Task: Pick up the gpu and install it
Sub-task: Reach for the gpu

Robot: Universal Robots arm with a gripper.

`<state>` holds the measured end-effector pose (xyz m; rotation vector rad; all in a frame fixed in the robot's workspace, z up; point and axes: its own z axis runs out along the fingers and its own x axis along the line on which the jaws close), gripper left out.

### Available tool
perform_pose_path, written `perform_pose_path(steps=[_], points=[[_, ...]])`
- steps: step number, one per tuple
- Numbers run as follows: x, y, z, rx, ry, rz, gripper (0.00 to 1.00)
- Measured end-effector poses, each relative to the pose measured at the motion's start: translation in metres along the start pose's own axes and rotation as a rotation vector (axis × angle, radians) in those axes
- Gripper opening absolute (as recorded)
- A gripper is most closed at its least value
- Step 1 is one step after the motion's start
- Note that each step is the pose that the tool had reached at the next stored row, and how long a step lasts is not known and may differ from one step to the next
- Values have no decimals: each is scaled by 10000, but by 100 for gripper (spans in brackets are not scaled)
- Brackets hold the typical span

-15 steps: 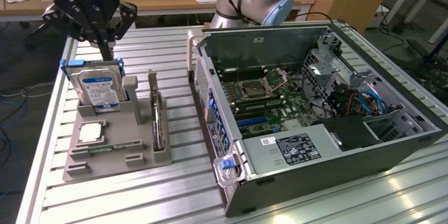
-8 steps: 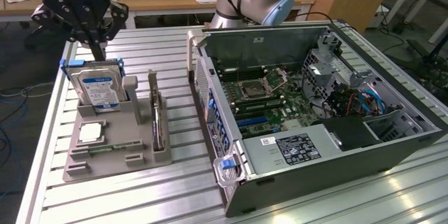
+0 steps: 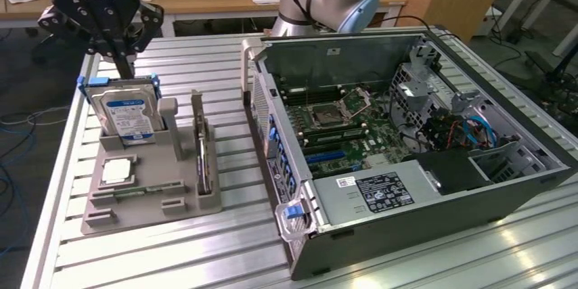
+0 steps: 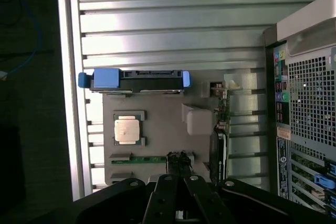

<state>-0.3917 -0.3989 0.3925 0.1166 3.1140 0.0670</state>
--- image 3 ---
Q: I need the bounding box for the black RAM slot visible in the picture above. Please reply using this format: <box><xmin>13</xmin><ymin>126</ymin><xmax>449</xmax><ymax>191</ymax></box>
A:
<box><xmin>278</xmin><ymin>83</ymin><xmax>336</xmax><ymax>93</ymax></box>
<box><xmin>280</xmin><ymin>87</ymin><xmax>339</xmax><ymax>97</ymax></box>
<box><xmin>283</xmin><ymin>95</ymin><xmax>343</xmax><ymax>106</ymax></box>
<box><xmin>282</xmin><ymin>91</ymin><xmax>340</xmax><ymax>101</ymax></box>

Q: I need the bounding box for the silver CPU chip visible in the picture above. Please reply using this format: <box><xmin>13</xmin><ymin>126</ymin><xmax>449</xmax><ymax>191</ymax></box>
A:
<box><xmin>102</xmin><ymin>160</ymin><xmax>134</xmax><ymax>183</ymax></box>

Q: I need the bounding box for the grey plastic parts rack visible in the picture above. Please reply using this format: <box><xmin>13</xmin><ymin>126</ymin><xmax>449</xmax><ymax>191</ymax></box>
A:
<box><xmin>80</xmin><ymin>97</ymin><xmax>223</xmax><ymax>236</ymax></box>

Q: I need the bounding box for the CPU socket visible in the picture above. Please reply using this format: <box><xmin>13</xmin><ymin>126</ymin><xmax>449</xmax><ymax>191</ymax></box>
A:
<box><xmin>308</xmin><ymin>102</ymin><xmax>347</xmax><ymax>131</ymax></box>

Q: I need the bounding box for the green RAM stick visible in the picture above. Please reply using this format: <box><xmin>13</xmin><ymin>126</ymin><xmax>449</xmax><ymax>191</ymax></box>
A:
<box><xmin>114</xmin><ymin>183</ymin><xmax>183</xmax><ymax>198</ymax></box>

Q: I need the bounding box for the metal socket cover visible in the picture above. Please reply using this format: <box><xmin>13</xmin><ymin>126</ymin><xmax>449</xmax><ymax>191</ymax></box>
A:
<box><xmin>338</xmin><ymin>87</ymin><xmax>374</xmax><ymax>114</ymax></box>

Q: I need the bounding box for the green module with black chips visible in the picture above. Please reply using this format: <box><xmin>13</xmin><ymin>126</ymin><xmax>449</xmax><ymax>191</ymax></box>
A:
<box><xmin>300</xmin><ymin>128</ymin><xmax>367</xmax><ymax>147</ymax></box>

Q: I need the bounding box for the blue expansion slot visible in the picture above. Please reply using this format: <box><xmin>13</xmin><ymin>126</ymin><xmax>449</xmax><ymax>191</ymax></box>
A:
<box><xmin>306</xmin><ymin>149</ymin><xmax>347</xmax><ymax>165</ymax></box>

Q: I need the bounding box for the green motherboard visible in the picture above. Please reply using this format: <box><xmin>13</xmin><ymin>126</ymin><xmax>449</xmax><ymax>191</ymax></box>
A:
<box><xmin>270</xmin><ymin>82</ymin><xmax>407</xmax><ymax>181</ymax></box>

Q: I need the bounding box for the perforated metal drive cage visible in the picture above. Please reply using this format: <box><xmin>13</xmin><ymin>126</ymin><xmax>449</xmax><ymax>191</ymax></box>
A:
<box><xmin>390</xmin><ymin>62</ymin><xmax>454</xmax><ymax>127</ymax></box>

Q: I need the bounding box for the silver chipset heatsink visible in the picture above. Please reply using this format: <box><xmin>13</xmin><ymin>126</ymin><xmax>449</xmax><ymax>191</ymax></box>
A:
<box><xmin>363</xmin><ymin>155</ymin><xmax>390</xmax><ymax>170</ymax></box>

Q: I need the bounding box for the blue release latch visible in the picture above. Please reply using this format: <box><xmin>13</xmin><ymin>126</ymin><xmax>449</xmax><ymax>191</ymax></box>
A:
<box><xmin>282</xmin><ymin>204</ymin><xmax>303</xmax><ymax>226</ymax></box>

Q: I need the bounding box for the grey power supply unit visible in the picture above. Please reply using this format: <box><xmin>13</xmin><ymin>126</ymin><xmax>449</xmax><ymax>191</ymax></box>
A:
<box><xmin>311</xmin><ymin>160</ymin><xmax>442</xmax><ymax>234</ymax></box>

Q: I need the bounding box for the black plastic shroud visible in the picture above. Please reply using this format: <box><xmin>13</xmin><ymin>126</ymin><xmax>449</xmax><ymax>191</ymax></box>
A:
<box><xmin>414</xmin><ymin>151</ymin><xmax>494</xmax><ymax>196</ymax></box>

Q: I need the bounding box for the open black PC case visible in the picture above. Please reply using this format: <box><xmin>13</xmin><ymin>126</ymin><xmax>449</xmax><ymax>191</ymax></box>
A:
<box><xmin>242</xmin><ymin>24</ymin><xmax>578</xmax><ymax>282</ymax></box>

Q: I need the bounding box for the grey metal disk bay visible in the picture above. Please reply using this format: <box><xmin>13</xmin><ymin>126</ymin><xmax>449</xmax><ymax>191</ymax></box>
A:
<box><xmin>467</xmin><ymin>138</ymin><xmax>549</xmax><ymax>185</ymax></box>

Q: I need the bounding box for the white floor cable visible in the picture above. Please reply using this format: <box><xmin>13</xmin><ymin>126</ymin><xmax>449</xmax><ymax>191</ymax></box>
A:
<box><xmin>0</xmin><ymin>105</ymin><xmax>69</xmax><ymax>127</ymax></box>

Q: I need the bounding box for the hard disk with blue bracket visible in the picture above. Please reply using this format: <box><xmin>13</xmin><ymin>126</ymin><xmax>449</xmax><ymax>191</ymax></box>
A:
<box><xmin>79</xmin><ymin>72</ymin><xmax>162</xmax><ymax>150</ymax></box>

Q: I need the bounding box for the blue floor cable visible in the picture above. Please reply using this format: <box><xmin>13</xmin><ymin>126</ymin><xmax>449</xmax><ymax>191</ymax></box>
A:
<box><xmin>0</xmin><ymin>126</ymin><xmax>29</xmax><ymax>254</ymax></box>

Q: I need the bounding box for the black cable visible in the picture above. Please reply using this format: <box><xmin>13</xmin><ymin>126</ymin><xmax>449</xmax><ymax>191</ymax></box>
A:
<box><xmin>383</xmin><ymin>14</ymin><xmax>458</xmax><ymax>38</ymax></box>

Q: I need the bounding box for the red wire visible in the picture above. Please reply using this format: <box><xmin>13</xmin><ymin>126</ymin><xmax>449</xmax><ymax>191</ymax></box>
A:
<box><xmin>445</xmin><ymin>118</ymin><xmax>474</xmax><ymax>150</ymax></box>

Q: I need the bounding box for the blue wire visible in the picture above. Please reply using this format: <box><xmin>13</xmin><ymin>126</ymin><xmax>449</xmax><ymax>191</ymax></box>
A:
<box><xmin>467</xmin><ymin>116</ymin><xmax>498</xmax><ymax>150</ymax></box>

